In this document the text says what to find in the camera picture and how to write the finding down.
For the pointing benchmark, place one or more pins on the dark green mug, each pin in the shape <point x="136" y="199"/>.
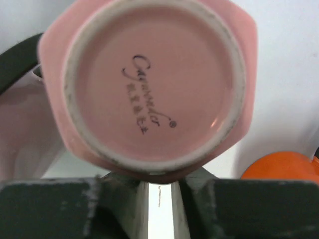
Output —
<point x="18" y="61"/>

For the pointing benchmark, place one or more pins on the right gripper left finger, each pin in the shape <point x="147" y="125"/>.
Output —
<point x="109" y="207"/>

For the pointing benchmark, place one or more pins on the orange mug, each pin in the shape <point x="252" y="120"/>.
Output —
<point x="285" y="165"/>

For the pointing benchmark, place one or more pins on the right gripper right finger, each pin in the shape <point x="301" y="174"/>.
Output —
<point x="205" y="207"/>

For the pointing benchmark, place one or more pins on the pink mug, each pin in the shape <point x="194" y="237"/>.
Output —
<point x="153" y="89"/>

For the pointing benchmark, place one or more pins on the mauve mug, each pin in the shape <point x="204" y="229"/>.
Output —
<point x="29" y="139"/>

